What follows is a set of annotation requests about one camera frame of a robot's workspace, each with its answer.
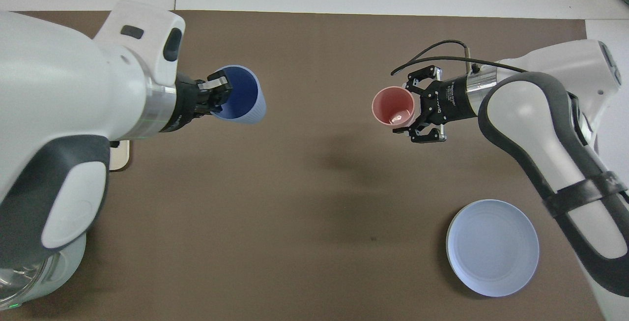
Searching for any light blue plate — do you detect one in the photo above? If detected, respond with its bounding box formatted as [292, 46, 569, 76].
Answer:
[446, 199, 540, 297]

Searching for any brown paper table mat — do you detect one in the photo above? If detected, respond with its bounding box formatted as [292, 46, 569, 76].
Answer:
[0, 10, 619, 321]

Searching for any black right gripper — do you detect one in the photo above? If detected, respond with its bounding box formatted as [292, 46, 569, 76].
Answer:
[393, 65, 480, 144]

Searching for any cream tray with rabbit print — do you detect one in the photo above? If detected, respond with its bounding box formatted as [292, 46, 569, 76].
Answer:
[109, 140, 131, 172]

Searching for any blue ribbed cup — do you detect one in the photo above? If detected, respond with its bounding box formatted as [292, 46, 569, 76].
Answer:
[209, 64, 268, 126]

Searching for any glass pot lid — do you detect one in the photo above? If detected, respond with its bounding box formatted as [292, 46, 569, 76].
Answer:
[0, 257, 50, 307]

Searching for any pale green electric pot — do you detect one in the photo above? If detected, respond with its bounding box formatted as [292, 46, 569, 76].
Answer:
[12, 233, 87, 311]

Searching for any pink cup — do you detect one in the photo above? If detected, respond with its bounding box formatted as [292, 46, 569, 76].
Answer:
[372, 86, 417, 128]

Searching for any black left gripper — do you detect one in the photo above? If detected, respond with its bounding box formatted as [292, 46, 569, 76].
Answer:
[160, 73, 232, 132]

